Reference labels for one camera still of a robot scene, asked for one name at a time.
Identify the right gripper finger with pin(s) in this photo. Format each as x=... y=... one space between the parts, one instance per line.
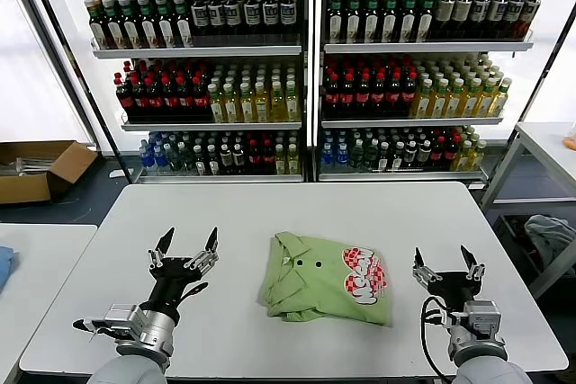
x=424 y=274
x=473 y=267

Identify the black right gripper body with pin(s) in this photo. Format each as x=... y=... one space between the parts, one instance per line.
x=452 y=287

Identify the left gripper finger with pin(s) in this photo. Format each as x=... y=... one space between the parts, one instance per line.
x=159 y=253
x=207 y=256

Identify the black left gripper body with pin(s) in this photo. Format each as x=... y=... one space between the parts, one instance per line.
x=173 y=278

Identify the green polo shirt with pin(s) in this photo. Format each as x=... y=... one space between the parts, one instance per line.
x=315 y=285

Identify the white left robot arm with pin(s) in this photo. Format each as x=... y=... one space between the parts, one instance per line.
x=144 y=348

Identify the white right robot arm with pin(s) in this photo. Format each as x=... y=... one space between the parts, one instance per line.
x=481 y=357

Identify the black storage crate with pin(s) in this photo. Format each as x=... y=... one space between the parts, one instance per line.
x=510 y=233

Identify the grey cloth pile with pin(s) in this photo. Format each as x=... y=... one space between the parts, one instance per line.
x=549 y=235

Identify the blue water bottle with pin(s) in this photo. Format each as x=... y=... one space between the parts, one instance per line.
x=343 y=154
x=328 y=154
x=145 y=157
x=160 y=157

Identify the dark green bottle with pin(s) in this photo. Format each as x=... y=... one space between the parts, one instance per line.
x=174 y=157
x=186 y=158
x=371 y=154
x=357 y=154

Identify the white cap tan label bottle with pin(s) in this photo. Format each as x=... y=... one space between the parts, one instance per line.
x=462 y=13
x=444 y=13
x=226 y=159
x=411 y=152
x=424 y=152
x=238 y=159

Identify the red cap cola bottle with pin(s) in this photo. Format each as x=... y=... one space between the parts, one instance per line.
x=451 y=152
x=348 y=96
x=269 y=157
x=394 y=96
x=409 y=96
x=186 y=100
x=171 y=100
x=437 y=152
x=155 y=100
x=124 y=100
x=363 y=96
x=332 y=96
x=379 y=96
x=255 y=157
x=201 y=100
x=140 y=100

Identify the yellow drink bottle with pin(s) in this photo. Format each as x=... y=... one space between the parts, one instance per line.
x=438 y=103
x=248 y=107
x=463 y=157
x=232 y=107
x=498 y=103
x=454 y=103
x=281 y=159
x=485 y=103
x=294 y=159
x=217 y=107
x=279 y=107
x=293 y=107
x=470 y=103
x=263 y=107
x=423 y=103
x=478 y=157

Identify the brown cardboard box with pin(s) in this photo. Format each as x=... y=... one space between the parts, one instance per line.
x=27 y=188

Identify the blue cloth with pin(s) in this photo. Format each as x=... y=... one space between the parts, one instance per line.
x=5 y=267

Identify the clear cup orange content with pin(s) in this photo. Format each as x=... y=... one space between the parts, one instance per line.
x=571 y=143

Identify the clear plastic packaging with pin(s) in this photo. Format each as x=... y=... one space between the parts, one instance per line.
x=27 y=164

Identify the black slanted pole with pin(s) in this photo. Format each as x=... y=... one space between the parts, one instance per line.
x=538 y=87
x=87 y=87

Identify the grey metal shelving unit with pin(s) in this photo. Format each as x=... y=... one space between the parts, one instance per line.
x=307 y=87
x=319 y=87

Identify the green cap tea bottle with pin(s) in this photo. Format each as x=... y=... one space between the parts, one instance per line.
x=165 y=28
x=335 y=20
x=183 y=28
x=373 y=20
x=148 y=29
x=408 y=20
x=425 y=20
x=115 y=29
x=99 y=29
x=353 y=20
x=390 y=20
x=132 y=29

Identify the white cap dark label bottle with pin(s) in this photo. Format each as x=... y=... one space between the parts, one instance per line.
x=531 y=11
x=497 y=13
x=289 y=13
x=480 y=13
x=253 y=14
x=217 y=15
x=272 y=13
x=515 y=13
x=233 y=14
x=201 y=15

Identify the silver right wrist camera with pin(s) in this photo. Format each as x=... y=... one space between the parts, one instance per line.
x=481 y=318

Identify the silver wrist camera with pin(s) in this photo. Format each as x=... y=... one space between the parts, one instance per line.
x=121 y=318
x=481 y=318

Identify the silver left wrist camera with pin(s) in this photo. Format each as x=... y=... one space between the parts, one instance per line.
x=121 y=318

